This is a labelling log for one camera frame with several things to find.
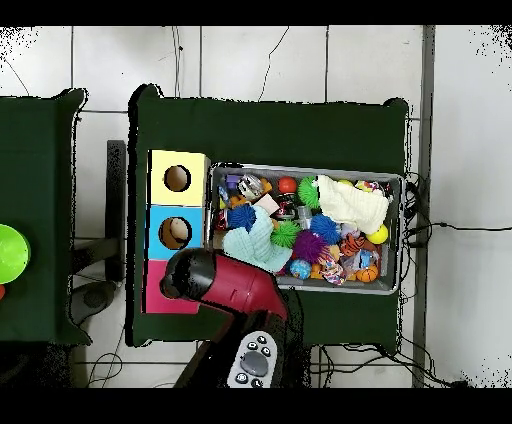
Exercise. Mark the bright green bowl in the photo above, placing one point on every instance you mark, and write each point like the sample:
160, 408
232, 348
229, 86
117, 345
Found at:
12, 254

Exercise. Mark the dark green table cloth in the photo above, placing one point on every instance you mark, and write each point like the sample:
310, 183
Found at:
272, 128
40, 160

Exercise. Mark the blue spiky ball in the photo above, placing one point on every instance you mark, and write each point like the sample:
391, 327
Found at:
325, 228
242, 217

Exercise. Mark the mint green cloth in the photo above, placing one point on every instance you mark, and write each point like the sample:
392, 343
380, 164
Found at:
252, 240

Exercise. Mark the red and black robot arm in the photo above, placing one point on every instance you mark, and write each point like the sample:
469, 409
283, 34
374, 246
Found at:
240, 284

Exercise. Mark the clear mesh bin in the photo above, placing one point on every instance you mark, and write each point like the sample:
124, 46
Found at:
360, 286

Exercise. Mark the wooden box with three holes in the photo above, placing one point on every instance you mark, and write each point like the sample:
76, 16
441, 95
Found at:
196, 180

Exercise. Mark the green spiky ball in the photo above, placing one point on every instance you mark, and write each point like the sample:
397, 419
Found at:
286, 234
307, 192

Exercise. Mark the crushed silver can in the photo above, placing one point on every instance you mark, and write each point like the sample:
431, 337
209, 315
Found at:
250, 186

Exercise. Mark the tiger striped toy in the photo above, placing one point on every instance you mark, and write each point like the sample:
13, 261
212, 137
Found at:
352, 242

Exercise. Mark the cream yellow cloth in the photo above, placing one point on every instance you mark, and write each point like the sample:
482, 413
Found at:
352, 204

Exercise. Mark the purple spiky ball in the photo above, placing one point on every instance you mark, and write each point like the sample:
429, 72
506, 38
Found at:
308, 246

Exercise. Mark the orange red ball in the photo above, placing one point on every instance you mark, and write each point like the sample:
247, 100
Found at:
287, 185

